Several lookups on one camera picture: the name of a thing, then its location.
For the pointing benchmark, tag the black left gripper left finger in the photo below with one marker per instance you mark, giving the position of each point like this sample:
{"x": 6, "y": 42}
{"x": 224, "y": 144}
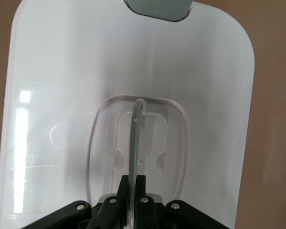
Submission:
{"x": 122, "y": 190}

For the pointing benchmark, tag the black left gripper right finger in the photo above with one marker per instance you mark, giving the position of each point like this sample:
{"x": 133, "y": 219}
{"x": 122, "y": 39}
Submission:
{"x": 140, "y": 188}

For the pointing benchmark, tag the white box lid grey clips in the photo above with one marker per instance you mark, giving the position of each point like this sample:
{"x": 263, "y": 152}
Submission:
{"x": 62, "y": 71}

